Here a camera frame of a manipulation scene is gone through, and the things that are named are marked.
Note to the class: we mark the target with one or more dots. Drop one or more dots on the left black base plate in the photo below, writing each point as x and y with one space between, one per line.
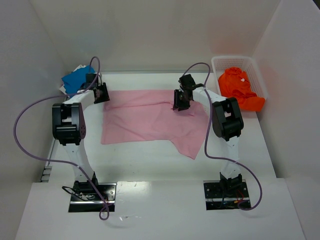
89 201

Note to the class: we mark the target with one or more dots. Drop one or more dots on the orange crumpled t-shirt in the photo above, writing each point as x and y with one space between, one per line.
234 82

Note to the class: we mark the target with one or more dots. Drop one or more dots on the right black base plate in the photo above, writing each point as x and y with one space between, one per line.
218 199

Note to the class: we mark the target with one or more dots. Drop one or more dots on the blue folded t-shirt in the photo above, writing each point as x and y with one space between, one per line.
75 80

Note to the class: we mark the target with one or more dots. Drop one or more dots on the white perforated plastic basket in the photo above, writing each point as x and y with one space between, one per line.
245 63

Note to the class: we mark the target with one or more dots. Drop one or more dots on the pink t-shirt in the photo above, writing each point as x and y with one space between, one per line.
148 115

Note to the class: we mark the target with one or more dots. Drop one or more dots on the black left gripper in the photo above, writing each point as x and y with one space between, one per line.
102 93

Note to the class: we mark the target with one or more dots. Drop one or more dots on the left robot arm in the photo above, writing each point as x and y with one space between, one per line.
69 128

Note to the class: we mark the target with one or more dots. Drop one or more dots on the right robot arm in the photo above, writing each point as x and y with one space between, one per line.
226 120

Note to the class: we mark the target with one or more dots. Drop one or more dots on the white folded t-shirt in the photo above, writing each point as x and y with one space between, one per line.
80 66

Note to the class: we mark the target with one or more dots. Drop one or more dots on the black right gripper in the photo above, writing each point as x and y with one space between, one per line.
182 99

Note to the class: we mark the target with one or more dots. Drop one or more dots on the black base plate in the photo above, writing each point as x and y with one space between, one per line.
218 199
89 201

